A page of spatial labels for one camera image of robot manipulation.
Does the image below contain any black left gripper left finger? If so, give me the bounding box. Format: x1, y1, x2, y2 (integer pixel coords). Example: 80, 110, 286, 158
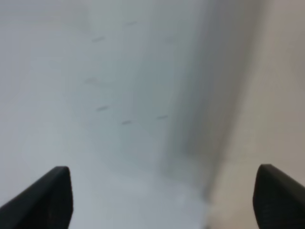
0, 166, 73, 229

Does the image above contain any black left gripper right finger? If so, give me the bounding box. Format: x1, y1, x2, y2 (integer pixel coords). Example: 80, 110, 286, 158
253, 164, 305, 229

